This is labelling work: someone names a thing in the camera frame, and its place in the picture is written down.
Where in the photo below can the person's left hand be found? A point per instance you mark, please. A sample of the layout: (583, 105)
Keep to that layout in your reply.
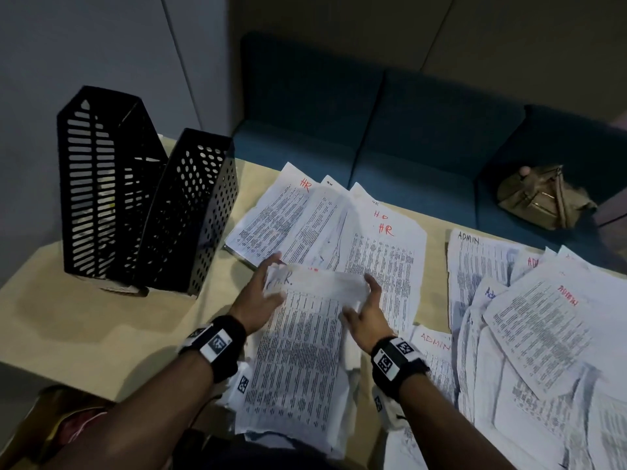
(252, 303)

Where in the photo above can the person's right hand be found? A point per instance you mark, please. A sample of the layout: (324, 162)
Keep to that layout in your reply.
(372, 323)

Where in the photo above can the person's right thumb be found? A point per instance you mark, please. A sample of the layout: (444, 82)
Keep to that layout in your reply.
(350, 316)

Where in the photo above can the person's left thumb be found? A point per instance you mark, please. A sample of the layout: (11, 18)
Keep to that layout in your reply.
(275, 299)

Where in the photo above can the white printed paper sheet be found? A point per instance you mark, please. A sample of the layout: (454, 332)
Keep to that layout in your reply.
(299, 357)

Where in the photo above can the person's left forearm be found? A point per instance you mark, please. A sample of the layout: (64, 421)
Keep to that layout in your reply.
(147, 420)

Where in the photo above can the person's right forearm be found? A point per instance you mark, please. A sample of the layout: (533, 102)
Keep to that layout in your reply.
(441, 425)

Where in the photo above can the pile of red-marked papers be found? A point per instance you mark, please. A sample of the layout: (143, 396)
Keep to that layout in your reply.
(377, 259)

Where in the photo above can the black round-holed file holder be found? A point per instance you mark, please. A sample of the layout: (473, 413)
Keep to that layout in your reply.
(191, 215)

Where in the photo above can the pile of overlapping crumpled papers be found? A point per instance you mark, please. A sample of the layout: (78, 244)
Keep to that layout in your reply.
(534, 347)

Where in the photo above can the blue fabric sofa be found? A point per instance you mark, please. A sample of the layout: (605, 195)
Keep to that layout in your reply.
(416, 132)

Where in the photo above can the black slotted file holder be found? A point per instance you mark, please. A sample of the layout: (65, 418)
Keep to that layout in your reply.
(98, 190)

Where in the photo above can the tan leather bag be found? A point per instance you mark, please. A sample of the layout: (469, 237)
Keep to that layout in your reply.
(543, 198)

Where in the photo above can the black wrist camera band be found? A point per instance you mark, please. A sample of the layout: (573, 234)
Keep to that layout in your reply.
(215, 345)
(394, 362)

